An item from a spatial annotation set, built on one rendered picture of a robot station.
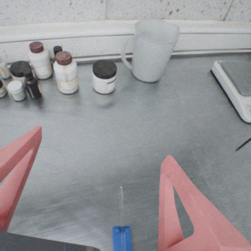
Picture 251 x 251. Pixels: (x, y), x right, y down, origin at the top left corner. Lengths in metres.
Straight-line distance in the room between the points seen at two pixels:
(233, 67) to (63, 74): 0.56
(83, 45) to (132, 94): 0.22
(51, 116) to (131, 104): 0.22
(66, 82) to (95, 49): 0.18
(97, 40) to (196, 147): 0.43
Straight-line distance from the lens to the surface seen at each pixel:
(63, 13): 0.65
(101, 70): 0.53
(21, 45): 0.65
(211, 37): 0.82
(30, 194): 0.45
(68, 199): 0.43
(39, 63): 0.59
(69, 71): 0.52
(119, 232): 0.38
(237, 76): 0.73
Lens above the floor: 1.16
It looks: 55 degrees down
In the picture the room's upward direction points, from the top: 11 degrees clockwise
